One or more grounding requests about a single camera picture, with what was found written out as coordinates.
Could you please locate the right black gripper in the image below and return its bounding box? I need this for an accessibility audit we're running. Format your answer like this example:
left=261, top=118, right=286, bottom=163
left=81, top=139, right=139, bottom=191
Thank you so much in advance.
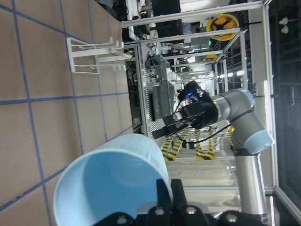
left=151, top=94, right=218, bottom=139

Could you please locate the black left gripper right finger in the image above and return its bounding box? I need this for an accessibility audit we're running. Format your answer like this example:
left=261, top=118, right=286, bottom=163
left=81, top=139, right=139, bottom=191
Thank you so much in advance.
left=171, top=179, right=187, bottom=209

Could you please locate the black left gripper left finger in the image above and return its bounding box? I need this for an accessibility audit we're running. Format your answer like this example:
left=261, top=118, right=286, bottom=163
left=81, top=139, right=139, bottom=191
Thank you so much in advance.
left=156, top=179, right=173, bottom=209

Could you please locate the light blue plastic cup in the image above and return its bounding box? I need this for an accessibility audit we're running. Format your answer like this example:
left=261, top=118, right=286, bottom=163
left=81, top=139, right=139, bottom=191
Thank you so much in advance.
left=53, top=133, right=173, bottom=226

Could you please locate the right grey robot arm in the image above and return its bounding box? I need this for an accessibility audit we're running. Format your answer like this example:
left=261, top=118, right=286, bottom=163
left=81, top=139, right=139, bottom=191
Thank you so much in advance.
left=152, top=88, right=274, bottom=223

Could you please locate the wooden rack dowel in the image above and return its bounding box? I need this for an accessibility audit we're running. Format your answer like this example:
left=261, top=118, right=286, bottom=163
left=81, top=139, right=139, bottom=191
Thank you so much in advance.
left=112, top=48, right=132, bottom=60

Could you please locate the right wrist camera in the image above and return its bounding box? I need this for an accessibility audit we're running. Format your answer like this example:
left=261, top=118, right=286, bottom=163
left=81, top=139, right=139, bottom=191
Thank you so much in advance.
left=178, top=81, right=208, bottom=102

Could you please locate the aluminium frame enclosure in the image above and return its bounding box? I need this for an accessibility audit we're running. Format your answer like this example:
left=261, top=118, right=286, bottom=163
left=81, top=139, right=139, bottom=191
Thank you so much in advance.
left=119, top=0, right=301, bottom=226

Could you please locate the yellow cable reel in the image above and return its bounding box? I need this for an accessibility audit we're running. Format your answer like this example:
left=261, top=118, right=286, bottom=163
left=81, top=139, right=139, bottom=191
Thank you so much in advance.
left=206, top=13, right=239, bottom=41

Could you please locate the white wire cup rack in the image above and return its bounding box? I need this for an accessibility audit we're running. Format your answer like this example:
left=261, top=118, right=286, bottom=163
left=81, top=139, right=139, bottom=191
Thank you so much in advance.
left=66, top=37, right=126, bottom=74

